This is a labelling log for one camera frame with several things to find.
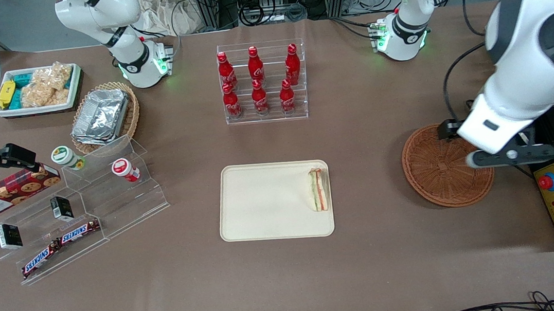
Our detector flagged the triangular sandwich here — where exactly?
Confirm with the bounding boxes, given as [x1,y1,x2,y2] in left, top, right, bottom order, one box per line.
[306,167,331,213]

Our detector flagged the round brown wicker basket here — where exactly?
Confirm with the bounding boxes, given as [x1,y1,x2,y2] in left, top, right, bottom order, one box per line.
[399,120,497,211]

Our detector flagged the oval light wicker basket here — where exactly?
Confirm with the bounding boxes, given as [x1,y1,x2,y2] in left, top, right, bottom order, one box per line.
[67,80,143,156]

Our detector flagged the beige plastic tray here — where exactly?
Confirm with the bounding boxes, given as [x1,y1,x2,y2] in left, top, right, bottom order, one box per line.
[215,159,336,244]

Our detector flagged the red cookie box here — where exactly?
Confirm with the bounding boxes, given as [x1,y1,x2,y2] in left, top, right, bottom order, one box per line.
[0,163,64,219]

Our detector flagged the green lid yogurt cup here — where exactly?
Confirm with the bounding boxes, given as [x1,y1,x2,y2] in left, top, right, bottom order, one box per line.
[51,144,86,173]

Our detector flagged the white rectangular snack bin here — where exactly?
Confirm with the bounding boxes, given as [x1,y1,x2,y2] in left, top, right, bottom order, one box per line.
[0,62,84,119]

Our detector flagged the small black box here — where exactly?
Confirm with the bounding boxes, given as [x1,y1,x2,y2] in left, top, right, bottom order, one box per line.
[50,195,74,222]
[0,223,23,251]

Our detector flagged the teal snack packet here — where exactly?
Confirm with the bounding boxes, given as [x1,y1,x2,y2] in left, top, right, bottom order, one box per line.
[9,88,25,110]
[12,73,36,89]

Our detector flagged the yellow snack packet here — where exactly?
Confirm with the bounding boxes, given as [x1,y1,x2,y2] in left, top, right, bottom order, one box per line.
[0,80,18,110]

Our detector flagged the clear bag rice crackers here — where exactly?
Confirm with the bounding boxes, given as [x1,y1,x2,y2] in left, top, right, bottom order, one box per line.
[18,61,75,109]

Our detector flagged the brown snickers bar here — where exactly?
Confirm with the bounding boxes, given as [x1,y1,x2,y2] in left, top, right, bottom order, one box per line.
[56,219,102,245]
[20,240,64,279]

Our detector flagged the stacked aluminium foil containers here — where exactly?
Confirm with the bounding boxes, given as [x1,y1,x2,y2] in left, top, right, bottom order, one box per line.
[69,87,133,148]

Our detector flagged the clear acrylic step display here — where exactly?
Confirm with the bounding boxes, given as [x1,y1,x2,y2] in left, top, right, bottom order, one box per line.
[0,132,175,288]

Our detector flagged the red lid yogurt cup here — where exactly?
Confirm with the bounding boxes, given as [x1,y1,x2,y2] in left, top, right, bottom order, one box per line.
[111,157,141,183]

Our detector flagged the red cola bottle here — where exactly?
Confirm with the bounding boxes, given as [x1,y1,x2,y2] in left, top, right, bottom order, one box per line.
[251,79,270,116]
[216,51,238,91]
[279,79,296,115]
[222,83,243,120]
[284,43,302,86]
[247,45,266,85]

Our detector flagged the clear acrylic bottle rack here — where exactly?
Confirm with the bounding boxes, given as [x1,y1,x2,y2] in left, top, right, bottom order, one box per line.
[216,38,310,126]

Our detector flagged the beige cloth bag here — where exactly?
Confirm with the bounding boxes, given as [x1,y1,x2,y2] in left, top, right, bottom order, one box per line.
[137,0,201,39]

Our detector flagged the black floor cables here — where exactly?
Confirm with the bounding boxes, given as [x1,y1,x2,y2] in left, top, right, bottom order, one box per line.
[424,290,554,311]

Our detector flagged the black equipment rack with cables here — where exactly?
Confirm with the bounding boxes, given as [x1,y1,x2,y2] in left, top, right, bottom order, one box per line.
[188,0,394,33]

